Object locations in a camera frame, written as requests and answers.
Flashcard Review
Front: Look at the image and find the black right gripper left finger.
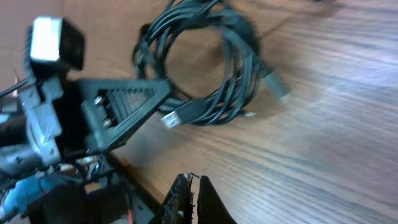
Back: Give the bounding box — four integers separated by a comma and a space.
149, 174, 193, 224

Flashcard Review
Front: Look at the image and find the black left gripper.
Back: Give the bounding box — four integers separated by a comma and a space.
1, 78, 171, 187

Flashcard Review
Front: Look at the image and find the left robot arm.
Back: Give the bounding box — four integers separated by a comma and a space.
1, 76, 171, 223

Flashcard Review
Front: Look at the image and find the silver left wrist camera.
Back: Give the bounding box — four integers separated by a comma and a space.
24, 16, 85, 79

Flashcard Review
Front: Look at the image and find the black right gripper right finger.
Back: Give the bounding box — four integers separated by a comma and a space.
197, 175, 237, 224

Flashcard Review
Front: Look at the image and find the black USB cable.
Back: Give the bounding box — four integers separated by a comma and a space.
132, 0, 293, 130

